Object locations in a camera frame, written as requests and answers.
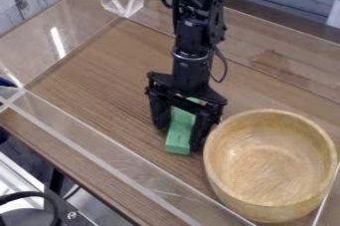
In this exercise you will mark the black table leg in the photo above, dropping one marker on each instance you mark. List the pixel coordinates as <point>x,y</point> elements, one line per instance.
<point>56,181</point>

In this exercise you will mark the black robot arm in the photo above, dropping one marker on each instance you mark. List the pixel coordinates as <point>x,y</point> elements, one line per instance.
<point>199,27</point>

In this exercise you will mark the brown wooden bowl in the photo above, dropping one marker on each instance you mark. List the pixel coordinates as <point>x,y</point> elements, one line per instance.
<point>270,162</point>

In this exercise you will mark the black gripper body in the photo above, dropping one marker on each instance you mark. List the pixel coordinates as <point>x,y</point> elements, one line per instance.
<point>186,86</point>

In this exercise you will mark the clear acrylic corner bracket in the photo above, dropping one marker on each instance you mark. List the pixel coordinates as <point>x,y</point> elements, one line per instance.
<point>124,8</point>

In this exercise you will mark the clear acrylic barrier wall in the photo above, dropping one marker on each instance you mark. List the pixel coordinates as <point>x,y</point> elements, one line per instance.
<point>79,62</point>

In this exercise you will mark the green rectangular block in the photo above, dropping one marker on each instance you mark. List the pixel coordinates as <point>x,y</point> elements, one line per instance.
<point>179,134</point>

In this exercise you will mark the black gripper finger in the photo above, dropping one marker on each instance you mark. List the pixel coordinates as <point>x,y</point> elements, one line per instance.
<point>160,108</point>
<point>206,119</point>

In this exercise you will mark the blue object at left edge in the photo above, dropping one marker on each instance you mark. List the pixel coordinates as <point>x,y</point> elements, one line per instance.
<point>6,83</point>

